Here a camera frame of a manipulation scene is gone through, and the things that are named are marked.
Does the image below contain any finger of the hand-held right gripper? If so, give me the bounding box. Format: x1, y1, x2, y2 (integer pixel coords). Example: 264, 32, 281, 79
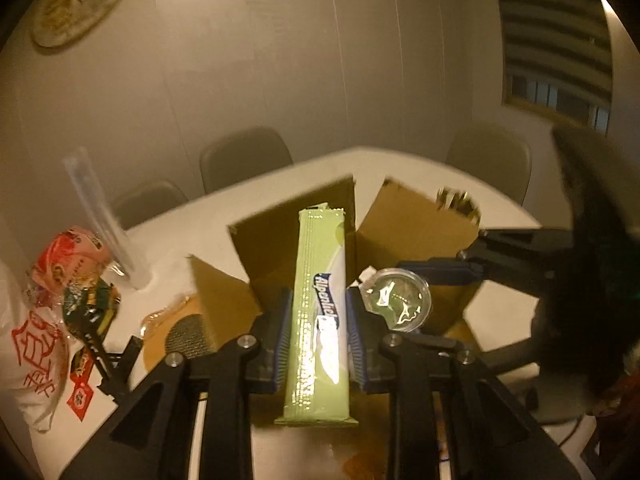
397, 227, 576, 311

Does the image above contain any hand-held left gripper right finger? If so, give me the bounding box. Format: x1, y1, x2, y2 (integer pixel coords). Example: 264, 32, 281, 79
344, 289, 583, 480

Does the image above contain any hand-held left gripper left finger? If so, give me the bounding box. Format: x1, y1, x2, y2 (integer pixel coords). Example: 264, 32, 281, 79
59, 287, 296, 480

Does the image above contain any long green packet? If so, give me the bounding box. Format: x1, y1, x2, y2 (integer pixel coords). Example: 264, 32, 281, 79
274, 205, 360, 428

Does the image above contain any clear jelly cup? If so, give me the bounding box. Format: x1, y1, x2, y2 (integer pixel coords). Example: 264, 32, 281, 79
360, 267, 433, 333

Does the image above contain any cardboard box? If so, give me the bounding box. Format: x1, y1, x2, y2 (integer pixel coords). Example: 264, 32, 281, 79
187, 175, 496, 361

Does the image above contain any gold foil bag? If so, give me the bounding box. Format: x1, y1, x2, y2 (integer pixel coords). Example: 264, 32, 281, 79
435, 187, 482, 226

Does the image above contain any brown wooden mat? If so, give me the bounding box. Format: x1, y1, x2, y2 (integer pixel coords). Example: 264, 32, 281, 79
140, 295, 221, 376

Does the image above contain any grey chair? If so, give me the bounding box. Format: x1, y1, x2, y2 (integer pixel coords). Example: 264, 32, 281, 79
200, 127, 293, 193
445, 127, 532, 206
112, 180, 188, 231

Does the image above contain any green snack bag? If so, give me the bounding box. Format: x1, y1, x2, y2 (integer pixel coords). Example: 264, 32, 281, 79
62, 280, 122, 336

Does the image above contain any small red packet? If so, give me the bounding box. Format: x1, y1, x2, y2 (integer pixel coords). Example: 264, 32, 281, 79
67, 350, 96, 386
67, 382, 95, 421

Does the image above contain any clear plastic tube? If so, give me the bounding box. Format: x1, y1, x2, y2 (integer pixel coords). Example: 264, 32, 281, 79
62, 147, 153, 291

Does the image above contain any pink red snack bag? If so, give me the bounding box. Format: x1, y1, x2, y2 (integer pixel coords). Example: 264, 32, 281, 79
27, 227, 118, 306

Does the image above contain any striped window blind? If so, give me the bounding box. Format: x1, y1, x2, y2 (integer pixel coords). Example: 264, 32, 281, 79
492, 0, 615, 136

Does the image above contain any white plastic bag red print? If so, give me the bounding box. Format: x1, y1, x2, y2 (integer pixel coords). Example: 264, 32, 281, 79
0, 260, 76, 433

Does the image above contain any large round wall plate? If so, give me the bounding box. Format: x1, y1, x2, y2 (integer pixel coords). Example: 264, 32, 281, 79
30, 0, 138, 50

